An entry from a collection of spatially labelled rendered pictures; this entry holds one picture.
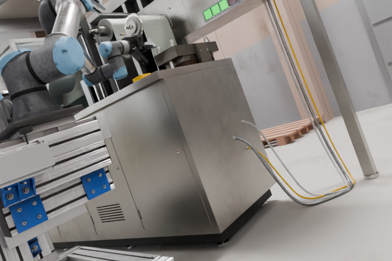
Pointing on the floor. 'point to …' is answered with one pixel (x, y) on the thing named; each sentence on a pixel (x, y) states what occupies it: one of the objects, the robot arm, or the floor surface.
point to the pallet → (287, 131)
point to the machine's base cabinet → (176, 166)
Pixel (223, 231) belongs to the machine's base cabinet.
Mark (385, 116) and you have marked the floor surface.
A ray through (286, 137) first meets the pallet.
